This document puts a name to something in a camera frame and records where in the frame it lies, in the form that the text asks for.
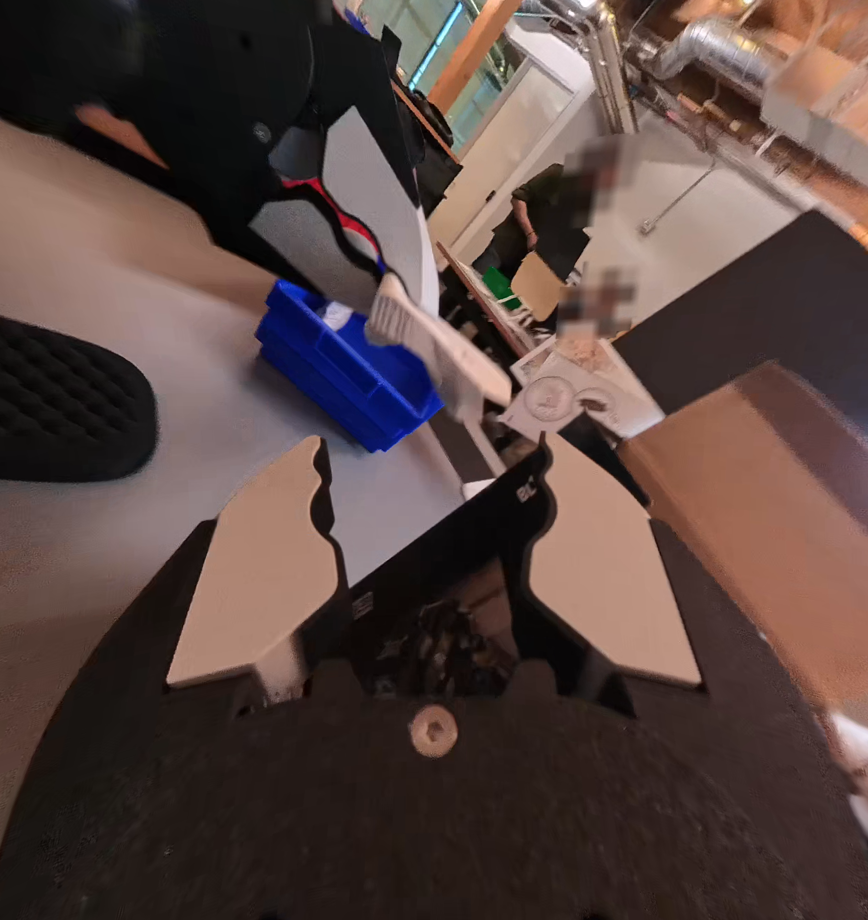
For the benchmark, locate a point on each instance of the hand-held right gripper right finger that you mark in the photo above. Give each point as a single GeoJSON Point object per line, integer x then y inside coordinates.
{"type": "Point", "coordinates": [606, 575]}

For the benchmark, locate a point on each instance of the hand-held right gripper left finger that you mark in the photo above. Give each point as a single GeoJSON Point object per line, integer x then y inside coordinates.
{"type": "Point", "coordinates": [261, 568]}

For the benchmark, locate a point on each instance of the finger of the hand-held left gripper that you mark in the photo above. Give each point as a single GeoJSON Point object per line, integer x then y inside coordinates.
{"type": "Point", "coordinates": [376, 187]}
{"type": "Point", "coordinates": [304, 241]}

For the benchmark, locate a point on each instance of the white printed paper bag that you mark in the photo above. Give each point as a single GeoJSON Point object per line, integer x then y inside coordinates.
{"type": "Point", "coordinates": [585, 392]}
{"type": "Point", "coordinates": [448, 352]}

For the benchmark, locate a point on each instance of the blue plastic bin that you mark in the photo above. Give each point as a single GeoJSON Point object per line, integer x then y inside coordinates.
{"type": "Point", "coordinates": [348, 374]}

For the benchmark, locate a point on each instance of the green plastic bin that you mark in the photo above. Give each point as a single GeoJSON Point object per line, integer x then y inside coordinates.
{"type": "Point", "coordinates": [501, 286]}

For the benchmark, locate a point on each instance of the wooden beam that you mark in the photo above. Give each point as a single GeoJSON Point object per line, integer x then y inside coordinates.
{"type": "Point", "coordinates": [473, 54]}

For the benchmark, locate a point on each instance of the brown cardboard box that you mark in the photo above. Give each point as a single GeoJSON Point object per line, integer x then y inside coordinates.
{"type": "Point", "coordinates": [772, 517]}

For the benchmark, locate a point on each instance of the small cardboard box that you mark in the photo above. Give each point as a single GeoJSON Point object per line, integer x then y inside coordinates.
{"type": "Point", "coordinates": [538, 287]}

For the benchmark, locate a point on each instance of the black quilted pad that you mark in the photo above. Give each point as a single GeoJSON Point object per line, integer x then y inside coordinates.
{"type": "Point", "coordinates": [53, 402]}

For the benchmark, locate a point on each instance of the black upright panel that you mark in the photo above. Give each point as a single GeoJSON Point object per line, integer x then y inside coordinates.
{"type": "Point", "coordinates": [764, 323]}

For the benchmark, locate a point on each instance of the silver ventilation duct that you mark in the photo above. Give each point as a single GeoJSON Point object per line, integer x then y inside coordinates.
{"type": "Point", "coordinates": [714, 43]}

